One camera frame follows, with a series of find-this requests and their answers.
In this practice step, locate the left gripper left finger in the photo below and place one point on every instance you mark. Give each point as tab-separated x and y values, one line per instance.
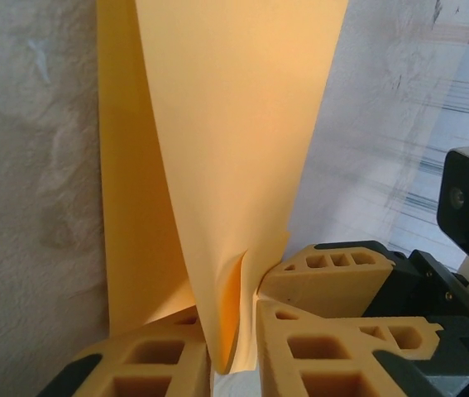
106	372

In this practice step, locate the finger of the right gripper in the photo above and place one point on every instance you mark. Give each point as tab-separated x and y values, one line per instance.
321	289
426	335

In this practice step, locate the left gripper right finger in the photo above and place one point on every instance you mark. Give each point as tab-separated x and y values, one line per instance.
275	364

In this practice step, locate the orange paper sheet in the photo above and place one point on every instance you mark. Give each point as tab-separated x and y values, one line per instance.
234	124

